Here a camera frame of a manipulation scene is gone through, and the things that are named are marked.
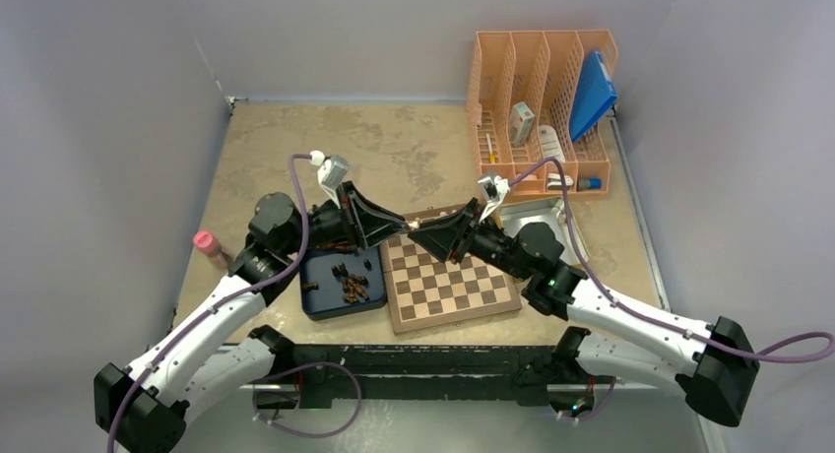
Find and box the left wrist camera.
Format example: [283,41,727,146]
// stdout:
[308,150,350,205]

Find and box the dark chess pieces row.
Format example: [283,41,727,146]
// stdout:
[314,241,357,254]

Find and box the blue folder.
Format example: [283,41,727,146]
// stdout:
[568,49,618,142]

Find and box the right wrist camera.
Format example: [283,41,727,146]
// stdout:
[478,172,510,223]

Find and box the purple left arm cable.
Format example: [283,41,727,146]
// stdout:
[105,153,314,453]

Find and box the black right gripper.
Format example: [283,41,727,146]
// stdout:
[409,199,532,282]

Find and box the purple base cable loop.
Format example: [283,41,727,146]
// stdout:
[250,358,363,439]

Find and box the orange plastic file organizer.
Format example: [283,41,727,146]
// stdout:
[466,30,618,200]

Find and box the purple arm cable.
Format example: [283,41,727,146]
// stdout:
[508,156,835,365]
[105,153,314,453]

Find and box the white labelled bottle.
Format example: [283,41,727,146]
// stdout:
[538,125,566,163]

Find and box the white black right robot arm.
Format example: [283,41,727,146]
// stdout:
[408,200,760,427]

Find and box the blue grey small cylinder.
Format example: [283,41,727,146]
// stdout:
[576,178,603,191]

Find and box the dark chess pieces pile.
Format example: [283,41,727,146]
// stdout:
[331,264,370,304]

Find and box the white green small box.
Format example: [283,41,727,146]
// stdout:
[508,101,536,147]

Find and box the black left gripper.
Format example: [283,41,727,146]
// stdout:
[281,180,407,255]

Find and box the white stapler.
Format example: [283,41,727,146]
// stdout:
[546,173,575,191]

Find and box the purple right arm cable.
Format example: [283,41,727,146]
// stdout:
[508,156,835,365]

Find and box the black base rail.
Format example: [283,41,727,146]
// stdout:
[256,343,611,410]

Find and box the orange white pen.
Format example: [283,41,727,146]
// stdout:
[485,133,497,163]

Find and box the yellow rimmed metal tray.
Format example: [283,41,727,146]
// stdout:
[497,198,583,268]

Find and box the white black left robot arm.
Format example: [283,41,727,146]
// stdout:
[94,182,412,452]

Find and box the pink capped bottle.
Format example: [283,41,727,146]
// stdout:
[192,230,224,259]

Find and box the wooden chess board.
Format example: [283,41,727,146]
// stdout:
[380,234,521,335]

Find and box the dark blue plastic tray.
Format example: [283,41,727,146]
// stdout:
[299,247,387,321]

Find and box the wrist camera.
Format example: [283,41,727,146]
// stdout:
[478,172,510,223]
[308,150,350,205]

